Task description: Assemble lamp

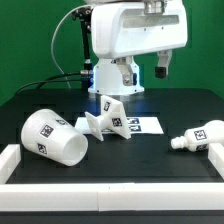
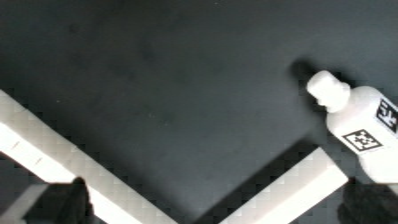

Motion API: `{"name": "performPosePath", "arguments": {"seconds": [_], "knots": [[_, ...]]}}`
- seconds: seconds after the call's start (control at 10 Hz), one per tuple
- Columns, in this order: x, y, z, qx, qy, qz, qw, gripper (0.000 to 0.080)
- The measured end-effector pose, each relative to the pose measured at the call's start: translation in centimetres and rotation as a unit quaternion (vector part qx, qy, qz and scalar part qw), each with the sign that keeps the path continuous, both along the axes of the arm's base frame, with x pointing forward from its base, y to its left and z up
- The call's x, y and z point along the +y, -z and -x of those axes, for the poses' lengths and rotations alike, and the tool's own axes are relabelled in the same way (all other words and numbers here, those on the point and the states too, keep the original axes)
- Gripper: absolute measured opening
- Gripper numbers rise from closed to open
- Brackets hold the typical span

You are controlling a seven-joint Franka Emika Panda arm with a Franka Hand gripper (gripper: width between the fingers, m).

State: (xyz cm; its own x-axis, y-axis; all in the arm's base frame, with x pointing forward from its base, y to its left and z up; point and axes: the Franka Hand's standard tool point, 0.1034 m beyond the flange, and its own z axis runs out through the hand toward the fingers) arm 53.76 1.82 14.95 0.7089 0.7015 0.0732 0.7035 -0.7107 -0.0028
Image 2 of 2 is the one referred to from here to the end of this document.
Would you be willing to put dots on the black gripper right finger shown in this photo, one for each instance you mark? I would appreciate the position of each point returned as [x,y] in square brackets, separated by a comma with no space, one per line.
[370,204]

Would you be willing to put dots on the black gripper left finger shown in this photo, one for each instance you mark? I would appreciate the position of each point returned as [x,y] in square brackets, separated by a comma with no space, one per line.
[54,203]

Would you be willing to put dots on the white lamp bulb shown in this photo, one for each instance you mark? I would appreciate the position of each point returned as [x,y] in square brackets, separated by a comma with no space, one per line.
[363,123]

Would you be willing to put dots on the white right fence rail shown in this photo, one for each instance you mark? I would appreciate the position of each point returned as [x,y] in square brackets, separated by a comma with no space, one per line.
[294,193]

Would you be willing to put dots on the white fence rail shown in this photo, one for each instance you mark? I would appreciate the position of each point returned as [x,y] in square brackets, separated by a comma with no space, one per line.
[294,193]
[51,156]

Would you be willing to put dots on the white front fence rail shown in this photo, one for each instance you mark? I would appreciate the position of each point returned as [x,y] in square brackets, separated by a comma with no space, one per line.
[51,156]

